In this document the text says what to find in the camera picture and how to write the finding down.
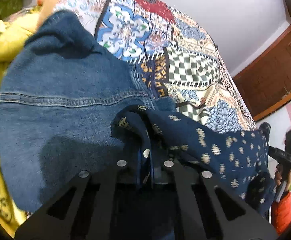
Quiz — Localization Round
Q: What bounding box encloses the navy patterned hooded garment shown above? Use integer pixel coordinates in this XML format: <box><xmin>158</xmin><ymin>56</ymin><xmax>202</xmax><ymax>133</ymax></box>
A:
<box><xmin>111</xmin><ymin>105</ymin><xmax>275</xmax><ymax>216</ymax></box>

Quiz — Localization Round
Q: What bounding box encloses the orange right sleeve forearm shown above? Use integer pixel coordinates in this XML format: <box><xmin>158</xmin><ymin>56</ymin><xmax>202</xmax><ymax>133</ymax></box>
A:
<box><xmin>271</xmin><ymin>191</ymin><xmax>291</xmax><ymax>235</ymax></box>

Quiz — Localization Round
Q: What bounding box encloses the right hand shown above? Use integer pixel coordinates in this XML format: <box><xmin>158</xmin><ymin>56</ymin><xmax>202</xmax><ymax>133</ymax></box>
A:
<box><xmin>275</xmin><ymin>164</ymin><xmax>291</xmax><ymax>192</ymax></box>

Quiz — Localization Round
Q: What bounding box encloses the brown wooden door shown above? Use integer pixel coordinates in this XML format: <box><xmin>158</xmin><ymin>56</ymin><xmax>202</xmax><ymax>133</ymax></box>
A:
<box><xmin>233</xmin><ymin>25</ymin><xmax>291</xmax><ymax>120</ymax></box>

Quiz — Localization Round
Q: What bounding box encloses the patchwork patterned bed quilt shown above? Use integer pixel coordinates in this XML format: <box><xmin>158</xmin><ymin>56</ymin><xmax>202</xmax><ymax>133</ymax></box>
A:
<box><xmin>54</xmin><ymin>0</ymin><xmax>256</xmax><ymax>133</ymax></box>

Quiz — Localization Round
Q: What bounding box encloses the blue denim jacket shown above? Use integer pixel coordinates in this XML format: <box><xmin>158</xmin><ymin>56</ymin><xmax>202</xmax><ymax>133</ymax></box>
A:
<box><xmin>0</xmin><ymin>10</ymin><xmax>175</xmax><ymax>212</ymax></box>

